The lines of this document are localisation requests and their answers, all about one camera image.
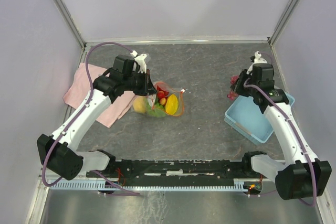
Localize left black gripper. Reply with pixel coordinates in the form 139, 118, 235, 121
123, 69, 158, 96

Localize yellow pear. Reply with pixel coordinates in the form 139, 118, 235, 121
133, 96, 147, 114

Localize red grape bunch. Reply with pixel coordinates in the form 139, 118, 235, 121
227, 76, 239, 101

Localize red strawberries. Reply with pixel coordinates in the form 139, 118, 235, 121
156, 86, 169, 104

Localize clear orange zip top bag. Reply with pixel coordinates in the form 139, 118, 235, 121
131, 81, 185, 116

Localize green grape bunch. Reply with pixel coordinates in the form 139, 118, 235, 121
146, 103, 166, 118

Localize yellow starfruit slice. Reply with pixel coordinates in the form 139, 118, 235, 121
165, 94, 179, 115

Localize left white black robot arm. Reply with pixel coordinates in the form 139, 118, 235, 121
37, 54, 156, 180

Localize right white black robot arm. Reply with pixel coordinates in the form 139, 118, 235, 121
231, 63, 332, 200

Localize light blue plastic basket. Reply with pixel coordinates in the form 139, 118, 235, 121
224, 91, 296, 145

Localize pink folded cloth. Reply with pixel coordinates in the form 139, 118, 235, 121
63, 63, 135, 128

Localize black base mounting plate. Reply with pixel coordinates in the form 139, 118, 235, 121
100, 159, 268, 186

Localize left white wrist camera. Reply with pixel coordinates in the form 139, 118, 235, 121
130, 50, 151, 73

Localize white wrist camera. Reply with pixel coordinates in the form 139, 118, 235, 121
246, 51, 268, 75
130, 50, 151, 73

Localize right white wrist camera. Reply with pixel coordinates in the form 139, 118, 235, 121
246, 51, 268, 75

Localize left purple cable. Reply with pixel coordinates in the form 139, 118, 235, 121
41, 42, 134, 187

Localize light blue cable duct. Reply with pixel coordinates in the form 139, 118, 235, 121
51, 179, 263, 192

